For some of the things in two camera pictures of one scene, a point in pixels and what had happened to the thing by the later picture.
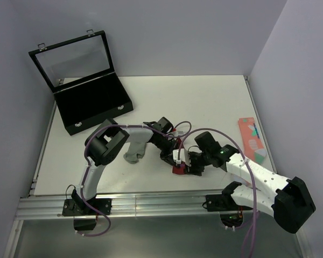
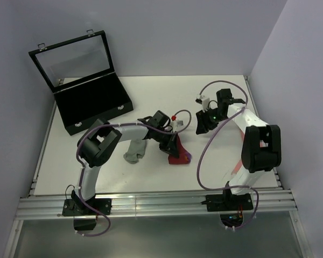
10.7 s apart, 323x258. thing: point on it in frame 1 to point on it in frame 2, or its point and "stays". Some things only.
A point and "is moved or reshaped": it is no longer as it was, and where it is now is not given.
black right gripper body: [198, 161] to [211, 117]
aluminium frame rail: [126, 206] stays
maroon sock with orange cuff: [180, 169] is moved or reshaped
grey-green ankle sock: [135, 151] stays
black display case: [81, 74] stays
